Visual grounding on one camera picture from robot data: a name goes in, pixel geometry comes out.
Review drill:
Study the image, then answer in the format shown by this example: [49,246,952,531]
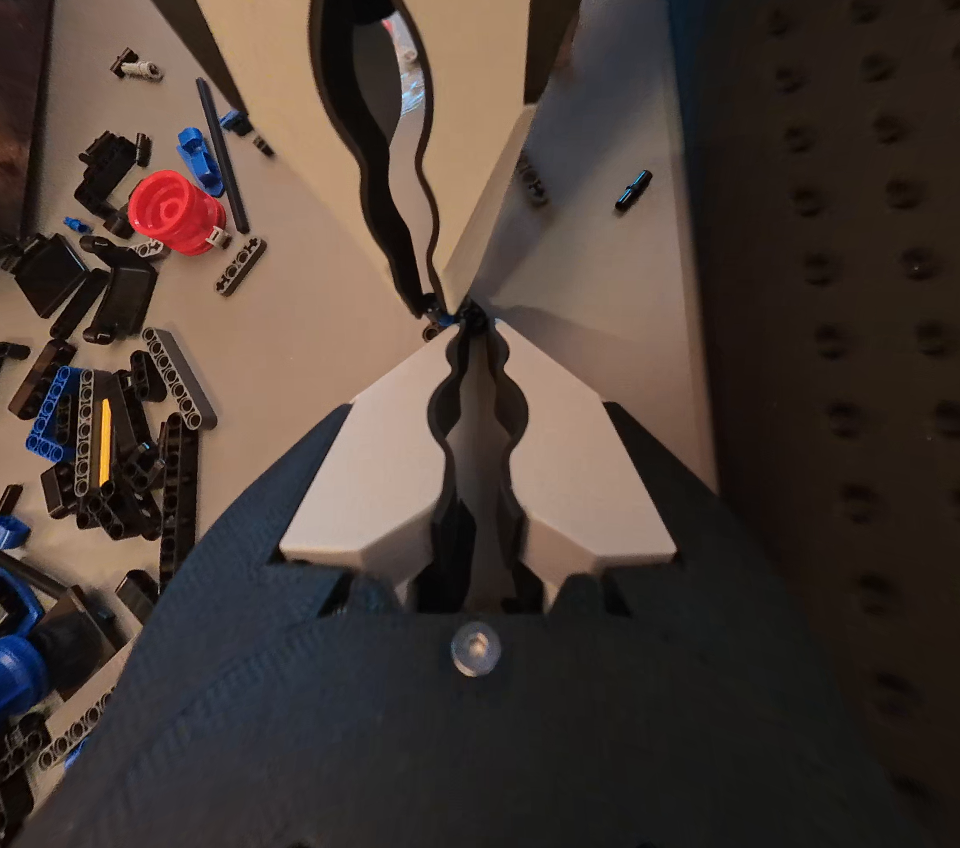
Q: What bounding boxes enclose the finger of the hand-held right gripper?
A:
[371,0,539,314]
[146,0,434,322]

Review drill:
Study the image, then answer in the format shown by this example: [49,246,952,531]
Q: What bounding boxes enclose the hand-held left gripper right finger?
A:
[483,323,678,603]

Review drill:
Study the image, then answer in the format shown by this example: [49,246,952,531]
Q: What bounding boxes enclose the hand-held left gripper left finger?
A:
[279,326,477,608]

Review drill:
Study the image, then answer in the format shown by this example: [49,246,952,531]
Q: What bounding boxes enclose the clear plastic bag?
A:
[382,15,432,122]

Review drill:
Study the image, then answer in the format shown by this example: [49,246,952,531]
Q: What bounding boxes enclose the grey axle pin with connector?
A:
[111,47,165,83]

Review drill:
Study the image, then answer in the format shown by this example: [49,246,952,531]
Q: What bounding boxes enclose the long black axle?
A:
[195,77,251,234]

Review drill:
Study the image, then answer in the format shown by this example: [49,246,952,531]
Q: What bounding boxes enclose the blue curved panel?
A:
[177,126,226,198]

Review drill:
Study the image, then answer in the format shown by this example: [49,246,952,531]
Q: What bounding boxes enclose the pile of black beams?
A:
[0,266,219,827]

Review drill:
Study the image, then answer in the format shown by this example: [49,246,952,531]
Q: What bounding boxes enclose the grey thin beam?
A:
[516,152,550,206]

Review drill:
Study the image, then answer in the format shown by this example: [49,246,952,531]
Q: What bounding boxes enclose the long grey beam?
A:
[141,326,219,431]

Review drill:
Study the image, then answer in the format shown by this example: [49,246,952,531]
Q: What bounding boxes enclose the black bent beam cluster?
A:
[73,129,153,219]

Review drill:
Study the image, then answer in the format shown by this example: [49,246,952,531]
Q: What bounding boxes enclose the red wheel rim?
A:
[127,169,230,257]

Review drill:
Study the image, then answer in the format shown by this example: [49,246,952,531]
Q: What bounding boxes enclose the building set box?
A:
[0,0,65,242]

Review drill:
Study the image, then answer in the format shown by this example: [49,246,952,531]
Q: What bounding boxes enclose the black connector pin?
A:
[615,169,654,213]

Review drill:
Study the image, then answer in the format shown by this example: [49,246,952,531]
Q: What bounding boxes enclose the dark grey thin liftarm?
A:
[215,236,268,298]

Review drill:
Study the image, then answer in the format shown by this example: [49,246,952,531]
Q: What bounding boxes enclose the black perforated panel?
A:
[656,0,960,848]

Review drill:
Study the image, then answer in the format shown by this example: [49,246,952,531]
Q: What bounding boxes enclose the dark grey beam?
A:
[73,368,97,497]

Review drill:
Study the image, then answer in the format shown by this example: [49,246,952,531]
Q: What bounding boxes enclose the black curved panel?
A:
[81,234,160,345]

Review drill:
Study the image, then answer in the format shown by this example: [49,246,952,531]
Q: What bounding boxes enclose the thin black axle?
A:
[0,551,69,598]

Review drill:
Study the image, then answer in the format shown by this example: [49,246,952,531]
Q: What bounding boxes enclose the black flat panel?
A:
[13,233,91,320]

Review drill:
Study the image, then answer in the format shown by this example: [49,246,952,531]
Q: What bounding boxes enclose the blue angled panel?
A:
[0,566,46,632]

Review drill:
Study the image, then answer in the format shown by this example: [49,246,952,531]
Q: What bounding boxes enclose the blue wheel rim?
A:
[0,634,50,714]

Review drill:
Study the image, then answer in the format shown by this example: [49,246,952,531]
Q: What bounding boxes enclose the blue frame beam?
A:
[26,365,84,463]

